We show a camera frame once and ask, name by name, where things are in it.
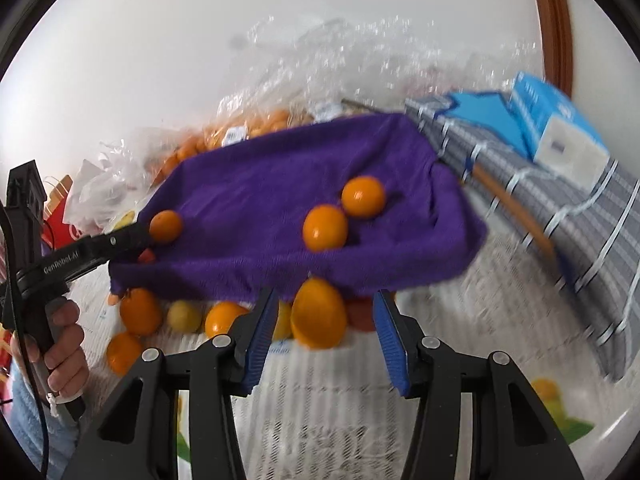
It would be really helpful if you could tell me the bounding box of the clear bag with snacks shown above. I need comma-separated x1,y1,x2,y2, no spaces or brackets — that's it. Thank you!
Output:
63,127,201,235

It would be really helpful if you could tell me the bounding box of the blue tissue pack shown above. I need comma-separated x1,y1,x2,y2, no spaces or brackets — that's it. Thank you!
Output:
510,72,610,193

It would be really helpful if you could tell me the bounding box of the crumpled clear plastic bag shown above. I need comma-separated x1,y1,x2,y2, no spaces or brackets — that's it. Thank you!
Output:
216,15,542,130

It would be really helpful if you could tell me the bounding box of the blue paper sheet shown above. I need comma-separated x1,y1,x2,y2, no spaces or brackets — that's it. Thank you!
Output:
444,92,532,159

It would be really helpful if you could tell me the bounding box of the small smooth orange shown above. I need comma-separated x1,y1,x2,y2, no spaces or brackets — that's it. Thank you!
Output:
341,176,386,219
204,301,250,338
302,204,348,252

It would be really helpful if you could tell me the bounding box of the person's left hand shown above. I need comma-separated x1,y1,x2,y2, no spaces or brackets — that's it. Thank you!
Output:
11,300,89,413

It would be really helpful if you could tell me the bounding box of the red paper shopping bag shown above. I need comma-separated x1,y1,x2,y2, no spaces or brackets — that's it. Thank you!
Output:
42,174,81,250

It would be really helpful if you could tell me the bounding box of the wooden stick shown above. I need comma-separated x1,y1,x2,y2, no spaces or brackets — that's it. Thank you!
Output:
472,162,558,263

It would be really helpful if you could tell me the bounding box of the clear bag of oranges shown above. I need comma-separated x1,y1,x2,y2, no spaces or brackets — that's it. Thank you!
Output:
150,104,317,187

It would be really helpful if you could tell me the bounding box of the blue denim trouser leg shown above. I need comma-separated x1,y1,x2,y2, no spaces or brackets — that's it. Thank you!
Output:
9,365,79,480

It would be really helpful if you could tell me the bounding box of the brown wooden door frame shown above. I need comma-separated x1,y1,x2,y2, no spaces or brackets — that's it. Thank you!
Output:
536,0,574,98

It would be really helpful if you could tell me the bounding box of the oval orange kumquat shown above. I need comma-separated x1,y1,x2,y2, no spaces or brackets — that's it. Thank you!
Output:
291,278,348,350

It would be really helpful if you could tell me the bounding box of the red cherry tomato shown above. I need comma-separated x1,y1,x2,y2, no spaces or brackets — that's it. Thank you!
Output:
138,249,156,264

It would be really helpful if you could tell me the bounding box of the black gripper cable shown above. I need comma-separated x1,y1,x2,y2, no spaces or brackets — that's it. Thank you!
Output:
0,199,51,480

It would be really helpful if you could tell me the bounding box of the yellow-green small fruit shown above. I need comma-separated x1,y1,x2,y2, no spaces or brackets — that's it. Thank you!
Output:
272,301,292,341
166,300,202,334

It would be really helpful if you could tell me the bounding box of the large orange mandarin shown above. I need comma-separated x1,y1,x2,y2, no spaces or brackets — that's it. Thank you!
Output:
105,332,143,377
119,288,164,337
149,210,183,244

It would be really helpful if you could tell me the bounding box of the grey checked folded cloth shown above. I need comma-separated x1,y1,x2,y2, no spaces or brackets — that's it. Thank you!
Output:
405,96,639,382

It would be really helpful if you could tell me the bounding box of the purple towel-lined tray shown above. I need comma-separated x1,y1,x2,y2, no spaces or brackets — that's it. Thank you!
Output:
108,114,487,302

